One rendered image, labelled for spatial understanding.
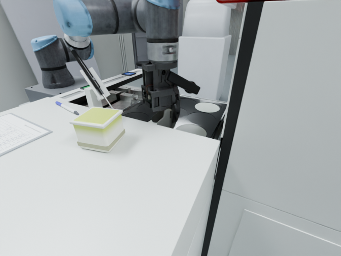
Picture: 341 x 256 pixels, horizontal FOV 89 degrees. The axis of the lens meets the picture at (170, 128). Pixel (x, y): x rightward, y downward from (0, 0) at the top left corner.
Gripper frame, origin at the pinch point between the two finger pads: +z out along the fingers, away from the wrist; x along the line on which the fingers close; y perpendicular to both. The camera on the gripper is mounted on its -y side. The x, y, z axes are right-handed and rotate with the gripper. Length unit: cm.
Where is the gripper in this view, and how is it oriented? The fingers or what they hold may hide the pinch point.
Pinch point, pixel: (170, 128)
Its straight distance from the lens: 54.4
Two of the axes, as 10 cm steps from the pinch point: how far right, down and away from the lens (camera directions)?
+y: -8.7, 2.5, -4.2
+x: 4.9, 4.4, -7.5
